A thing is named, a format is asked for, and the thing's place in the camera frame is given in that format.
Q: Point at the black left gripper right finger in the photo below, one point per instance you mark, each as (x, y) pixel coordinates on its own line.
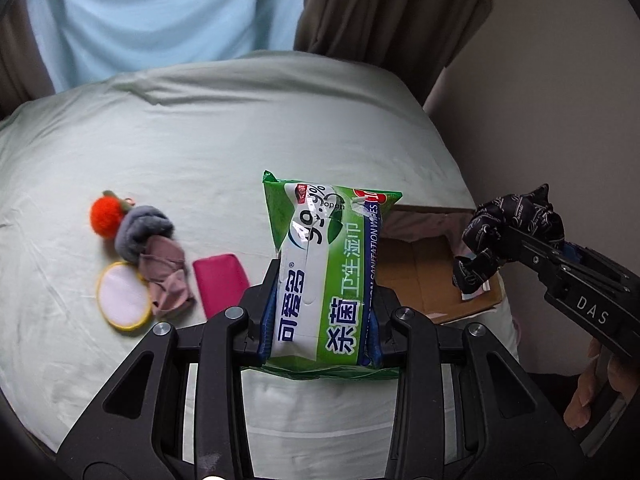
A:
(465, 408)

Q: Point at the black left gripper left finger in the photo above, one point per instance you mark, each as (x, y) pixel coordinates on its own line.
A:
(174, 408)

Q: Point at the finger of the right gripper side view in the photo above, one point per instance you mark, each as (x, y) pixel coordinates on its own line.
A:
(545, 260)

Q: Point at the black patterned fabric item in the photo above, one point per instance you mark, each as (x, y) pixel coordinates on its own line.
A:
(490, 235)

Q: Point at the round white yellow-rimmed pad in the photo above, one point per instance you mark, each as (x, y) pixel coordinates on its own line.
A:
(123, 298)

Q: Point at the pink fabric mask pouch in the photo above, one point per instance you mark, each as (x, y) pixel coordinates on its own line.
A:
(162, 265)

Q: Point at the magenta leather pouch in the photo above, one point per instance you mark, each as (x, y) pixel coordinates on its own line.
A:
(221, 281)

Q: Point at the green wet wipes pack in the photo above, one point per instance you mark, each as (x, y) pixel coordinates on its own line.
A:
(321, 321)

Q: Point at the grey fluffy plush item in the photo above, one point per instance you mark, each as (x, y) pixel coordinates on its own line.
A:
(138, 225)

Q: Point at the orange plush fruit toy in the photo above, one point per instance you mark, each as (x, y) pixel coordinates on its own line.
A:
(107, 212)

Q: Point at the person's right hand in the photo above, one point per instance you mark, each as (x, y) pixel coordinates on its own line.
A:
(622, 378)

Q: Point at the pink cardboard box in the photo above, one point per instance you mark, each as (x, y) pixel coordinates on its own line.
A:
(415, 258)

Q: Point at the brown curtain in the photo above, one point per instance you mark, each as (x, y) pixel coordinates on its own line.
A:
(412, 39)

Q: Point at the light blue hanging cloth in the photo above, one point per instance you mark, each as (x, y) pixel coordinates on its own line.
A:
(83, 41)

